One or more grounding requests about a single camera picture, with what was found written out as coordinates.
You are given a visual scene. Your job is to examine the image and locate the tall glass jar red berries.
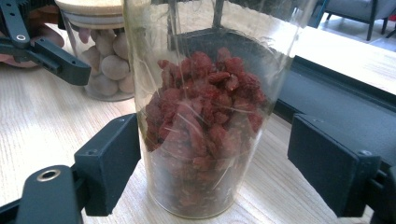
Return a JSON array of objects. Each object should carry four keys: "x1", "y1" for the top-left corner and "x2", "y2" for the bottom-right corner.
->
[{"x1": 122, "y1": 0, "x2": 316, "y2": 219}]

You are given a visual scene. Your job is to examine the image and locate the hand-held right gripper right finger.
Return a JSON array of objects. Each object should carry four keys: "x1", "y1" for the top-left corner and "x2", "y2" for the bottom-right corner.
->
[{"x1": 287, "y1": 112, "x2": 382, "y2": 218}]

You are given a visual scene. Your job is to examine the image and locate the black metal shelf rack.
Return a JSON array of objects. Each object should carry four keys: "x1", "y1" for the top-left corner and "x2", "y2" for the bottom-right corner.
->
[{"x1": 167, "y1": 0, "x2": 396, "y2": 188}]

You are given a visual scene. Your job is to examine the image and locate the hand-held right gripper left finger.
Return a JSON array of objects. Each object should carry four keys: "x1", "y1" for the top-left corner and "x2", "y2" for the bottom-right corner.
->
[{"x1": 74, "y1": 112, "x2": 142, "y2": 217}]

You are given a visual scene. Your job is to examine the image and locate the grey armchair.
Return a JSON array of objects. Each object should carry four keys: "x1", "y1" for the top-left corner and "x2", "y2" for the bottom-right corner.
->
[{"x1": 311, "y1": 0, "x2": 396, "y2": 42}]

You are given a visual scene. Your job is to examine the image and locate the short glass jar round nuts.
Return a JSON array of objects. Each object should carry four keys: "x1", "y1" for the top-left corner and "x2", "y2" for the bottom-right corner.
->
[{"x1": 55, "y1": 0, "x2": 136, "y2": 103}]

